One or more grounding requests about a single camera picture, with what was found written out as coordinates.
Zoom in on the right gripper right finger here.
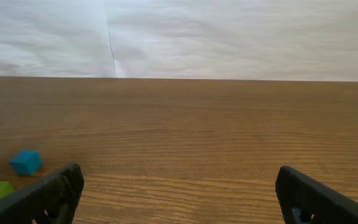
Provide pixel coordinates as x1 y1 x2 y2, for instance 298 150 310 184
275 165 358 224

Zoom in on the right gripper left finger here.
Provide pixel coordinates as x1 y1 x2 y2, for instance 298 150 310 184
0 162 85 224

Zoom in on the blue cube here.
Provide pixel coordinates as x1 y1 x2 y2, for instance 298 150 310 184
9 150 43 177

